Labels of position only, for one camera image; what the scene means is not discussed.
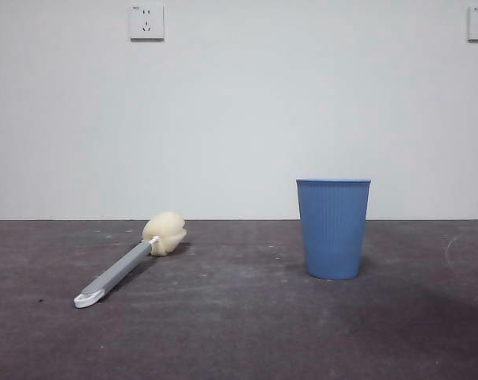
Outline grey-handled sponge cup brush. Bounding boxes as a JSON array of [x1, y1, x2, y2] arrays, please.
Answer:
[[73, 211, 188, 310]]

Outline blue ribbed plastic cup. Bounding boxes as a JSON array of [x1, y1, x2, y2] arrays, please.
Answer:
[[295, 177, 373, 281]]

